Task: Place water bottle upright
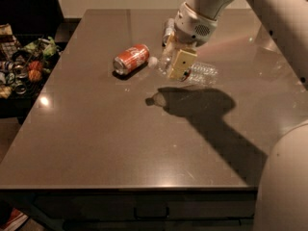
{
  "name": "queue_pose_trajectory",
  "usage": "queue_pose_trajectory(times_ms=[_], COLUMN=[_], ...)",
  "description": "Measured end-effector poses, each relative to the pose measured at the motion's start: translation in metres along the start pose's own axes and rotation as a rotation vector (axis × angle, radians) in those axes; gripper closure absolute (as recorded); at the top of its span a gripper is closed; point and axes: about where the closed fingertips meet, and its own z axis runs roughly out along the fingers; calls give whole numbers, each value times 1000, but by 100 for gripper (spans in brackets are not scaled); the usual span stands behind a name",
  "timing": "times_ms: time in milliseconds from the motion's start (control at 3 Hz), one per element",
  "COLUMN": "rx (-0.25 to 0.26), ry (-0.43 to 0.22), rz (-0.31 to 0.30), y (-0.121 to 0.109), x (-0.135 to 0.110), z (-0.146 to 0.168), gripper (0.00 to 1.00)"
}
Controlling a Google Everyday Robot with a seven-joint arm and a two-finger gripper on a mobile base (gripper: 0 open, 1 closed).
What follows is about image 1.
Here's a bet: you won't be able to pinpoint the red white shoe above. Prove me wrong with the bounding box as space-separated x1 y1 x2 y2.
0 208 29 231

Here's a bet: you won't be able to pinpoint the black wire basket of items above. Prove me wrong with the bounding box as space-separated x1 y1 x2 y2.
0 24 62 118

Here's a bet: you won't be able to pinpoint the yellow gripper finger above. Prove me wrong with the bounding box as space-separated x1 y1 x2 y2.
162 33 177 69
167 48 197 80

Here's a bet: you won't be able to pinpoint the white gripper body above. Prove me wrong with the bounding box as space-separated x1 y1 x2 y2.
174 3 218 47

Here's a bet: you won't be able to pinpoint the silver aluminium can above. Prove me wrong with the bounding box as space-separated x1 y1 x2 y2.
162 18 174 46

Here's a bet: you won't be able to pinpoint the dark drawer handle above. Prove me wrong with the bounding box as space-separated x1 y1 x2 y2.
134 206 169 220

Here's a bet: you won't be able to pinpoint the red soda can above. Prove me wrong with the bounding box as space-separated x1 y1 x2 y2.
113 44 149 76

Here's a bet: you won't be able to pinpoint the clear plastic water bottle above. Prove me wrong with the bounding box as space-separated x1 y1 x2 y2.
147 57 218 87

